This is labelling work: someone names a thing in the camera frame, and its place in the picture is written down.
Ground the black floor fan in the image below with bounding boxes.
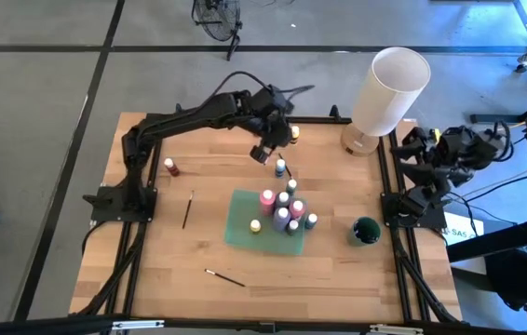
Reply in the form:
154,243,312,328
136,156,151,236
191,0,244,62

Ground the large purple paint bottle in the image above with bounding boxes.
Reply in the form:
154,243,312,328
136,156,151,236
273,207,292,234

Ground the teal plastic tray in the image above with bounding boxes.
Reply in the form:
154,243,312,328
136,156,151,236
223,188,309,256

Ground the silver rail bracket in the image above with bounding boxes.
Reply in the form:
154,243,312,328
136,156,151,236
112,319,166,331
369,324,426,335

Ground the black camera rail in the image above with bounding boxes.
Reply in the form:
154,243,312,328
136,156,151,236
0,314,527,335

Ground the black power cable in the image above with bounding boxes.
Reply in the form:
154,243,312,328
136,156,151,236
449,167,527,220

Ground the white printed sign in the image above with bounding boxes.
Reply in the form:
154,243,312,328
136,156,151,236
442,212,486,247

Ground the dark green cup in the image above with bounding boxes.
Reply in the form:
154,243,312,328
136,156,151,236
349,216,382,248

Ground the yellow extension cord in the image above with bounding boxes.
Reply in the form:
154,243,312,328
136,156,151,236
433,105,527,143

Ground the white shade table lamp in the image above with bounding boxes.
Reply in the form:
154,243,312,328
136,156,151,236
340,46,432,157

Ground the small dark red paint bottle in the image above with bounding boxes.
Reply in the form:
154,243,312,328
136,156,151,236
164,157,182,178

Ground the large red paint bottle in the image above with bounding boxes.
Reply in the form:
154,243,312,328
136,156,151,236
290,199,307,221

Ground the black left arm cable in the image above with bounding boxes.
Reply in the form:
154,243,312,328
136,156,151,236
205,70,316,111

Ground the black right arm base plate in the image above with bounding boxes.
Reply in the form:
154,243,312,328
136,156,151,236
382,193,449,230

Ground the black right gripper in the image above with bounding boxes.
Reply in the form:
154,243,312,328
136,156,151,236
391,126,477,187

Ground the large pink paint bottle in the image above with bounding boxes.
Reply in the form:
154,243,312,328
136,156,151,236
259,189,277,218

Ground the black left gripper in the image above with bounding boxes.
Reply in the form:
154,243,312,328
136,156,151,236
244,87,293,165

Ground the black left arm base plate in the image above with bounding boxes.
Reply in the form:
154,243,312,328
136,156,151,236
88,185,157,222

